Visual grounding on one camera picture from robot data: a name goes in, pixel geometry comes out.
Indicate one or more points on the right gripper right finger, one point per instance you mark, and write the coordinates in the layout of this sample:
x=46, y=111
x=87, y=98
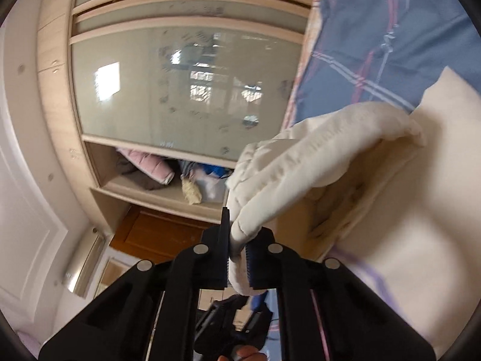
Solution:
x=325, y=311

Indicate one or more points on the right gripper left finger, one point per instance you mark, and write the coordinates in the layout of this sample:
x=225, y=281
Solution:
x=149, y=313

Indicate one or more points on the pink and white jacket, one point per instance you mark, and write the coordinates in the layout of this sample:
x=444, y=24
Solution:
x=395, y=196

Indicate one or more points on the person's left hand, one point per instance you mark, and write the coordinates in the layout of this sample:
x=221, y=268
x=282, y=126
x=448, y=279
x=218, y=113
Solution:
x=244, y=353

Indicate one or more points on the brown wooden room door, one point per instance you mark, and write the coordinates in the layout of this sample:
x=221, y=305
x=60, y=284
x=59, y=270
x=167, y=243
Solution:
x=156, y=236

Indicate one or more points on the yellow knitted garment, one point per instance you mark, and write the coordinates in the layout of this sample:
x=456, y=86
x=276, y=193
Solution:
x=191, y=191

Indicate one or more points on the clear plastic storage box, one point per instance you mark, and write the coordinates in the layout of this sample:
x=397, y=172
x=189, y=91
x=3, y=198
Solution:
x=212, y=188

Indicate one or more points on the hanging pink puffer coat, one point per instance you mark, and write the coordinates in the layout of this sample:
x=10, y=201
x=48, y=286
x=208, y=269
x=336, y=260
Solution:
x=149, y=164

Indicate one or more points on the hanging dark coat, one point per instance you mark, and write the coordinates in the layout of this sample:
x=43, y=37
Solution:
x=132, y=173

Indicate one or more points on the blue garment in wardrobe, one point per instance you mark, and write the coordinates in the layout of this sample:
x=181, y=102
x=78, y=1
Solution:
x=216, y=171

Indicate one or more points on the left frosted sliding door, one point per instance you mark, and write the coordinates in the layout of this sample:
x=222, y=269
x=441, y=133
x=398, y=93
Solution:
x=206, y=86

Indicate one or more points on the blue plaid blanket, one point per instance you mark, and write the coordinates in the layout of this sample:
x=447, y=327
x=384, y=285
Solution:
x=389, y=51

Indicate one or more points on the wall air conditioner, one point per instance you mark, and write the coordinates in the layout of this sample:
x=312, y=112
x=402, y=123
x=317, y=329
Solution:
x=83, y=262

